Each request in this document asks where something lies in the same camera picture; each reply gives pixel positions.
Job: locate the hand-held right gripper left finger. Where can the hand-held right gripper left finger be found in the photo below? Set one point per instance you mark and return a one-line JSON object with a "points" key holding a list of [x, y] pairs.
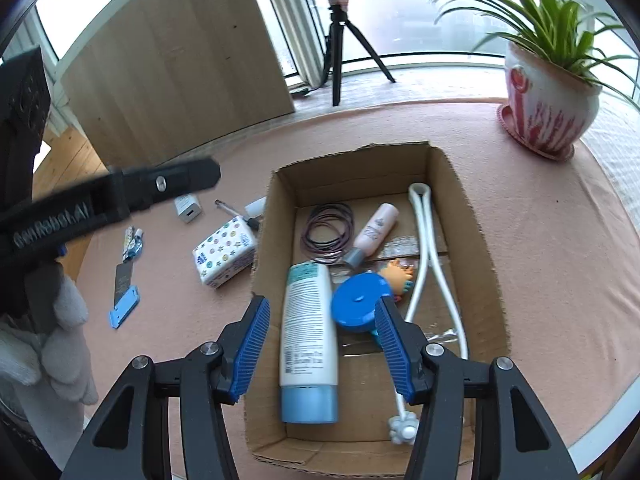
{"points": [[247, 350]]}

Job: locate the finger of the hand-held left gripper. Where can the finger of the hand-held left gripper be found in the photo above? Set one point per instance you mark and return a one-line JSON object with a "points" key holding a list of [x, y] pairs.
{"points": [[62, 250], [165, 182]]}

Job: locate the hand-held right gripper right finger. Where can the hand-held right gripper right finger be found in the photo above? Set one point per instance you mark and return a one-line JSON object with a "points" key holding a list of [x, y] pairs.
{"points": [[395, 355]]}

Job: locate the white wall charger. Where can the white wall charger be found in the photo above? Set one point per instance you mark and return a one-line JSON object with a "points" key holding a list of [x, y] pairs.
{"points": [[187, 210]]}

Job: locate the blue round tape measure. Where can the blue round tape measure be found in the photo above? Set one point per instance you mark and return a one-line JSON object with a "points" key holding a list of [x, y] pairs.
{"points": [[357, 305]]}

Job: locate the white blue-capped lotion tube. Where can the white blue-capped lotion tube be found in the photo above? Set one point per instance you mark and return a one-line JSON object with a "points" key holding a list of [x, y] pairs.
{"points": [[307, 330]]}

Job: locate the patterned white lighter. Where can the patterned white lighter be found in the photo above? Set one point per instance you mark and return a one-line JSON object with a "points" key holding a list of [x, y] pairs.
{"points": [[128, 240]]}

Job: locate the blue eye drop bottle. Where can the blue eye drop bottle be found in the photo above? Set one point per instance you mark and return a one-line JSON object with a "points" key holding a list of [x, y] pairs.
{"points": [[136, 247]]}

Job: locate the clear black pen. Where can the clear black pen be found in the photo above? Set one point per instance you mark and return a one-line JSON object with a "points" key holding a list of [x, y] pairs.
{"points": [[235, 212]]}

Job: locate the blue folding phone stand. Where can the blue folding phone stand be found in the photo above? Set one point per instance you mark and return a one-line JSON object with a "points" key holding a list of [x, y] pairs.
{"points": [[122, 310]]}

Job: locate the dotted white tissue pack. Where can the dotted white tissue pack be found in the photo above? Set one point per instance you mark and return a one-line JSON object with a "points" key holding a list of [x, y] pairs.
{"points": [[225, 252]]}

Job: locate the small pink bottle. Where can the small pink bottle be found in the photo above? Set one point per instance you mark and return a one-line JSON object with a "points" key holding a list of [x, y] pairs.
{"points": [[375, 230]]}

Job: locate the cardboard box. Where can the cardboard box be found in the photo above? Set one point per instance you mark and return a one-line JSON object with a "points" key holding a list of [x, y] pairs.
{"points": [[450, 220]]}

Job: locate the person's left forearm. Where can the person's left forearm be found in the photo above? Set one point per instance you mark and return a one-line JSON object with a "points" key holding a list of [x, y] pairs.
{"points": [[45, 430]]}

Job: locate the person's left hand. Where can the person's left hand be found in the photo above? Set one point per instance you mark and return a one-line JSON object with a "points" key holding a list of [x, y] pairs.
{"points": [[65, 355]]}

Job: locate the black printed card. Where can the black printed card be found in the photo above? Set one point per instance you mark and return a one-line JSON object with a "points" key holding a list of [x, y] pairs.
{"points": [[123, 282]]}

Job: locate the wooden board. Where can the wooden board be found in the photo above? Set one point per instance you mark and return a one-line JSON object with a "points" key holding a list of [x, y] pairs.
{"points": [[175, 60]]}

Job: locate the black tripod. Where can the black tripod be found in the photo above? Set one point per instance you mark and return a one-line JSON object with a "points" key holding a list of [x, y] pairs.
{"points": [[336, 50]]}

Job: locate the red white pot saucer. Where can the red white pot saucer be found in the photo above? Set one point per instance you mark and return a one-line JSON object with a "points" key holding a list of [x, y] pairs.
{"points": [[550, 154]]}

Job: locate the red white plant pot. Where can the red white plant pot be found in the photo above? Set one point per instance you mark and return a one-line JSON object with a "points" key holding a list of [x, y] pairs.
{"points": [[545, 105]]}

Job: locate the green spider plant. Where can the green spider plant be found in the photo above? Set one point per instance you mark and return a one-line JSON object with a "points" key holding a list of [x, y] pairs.
{"points": [[547, 30]]}

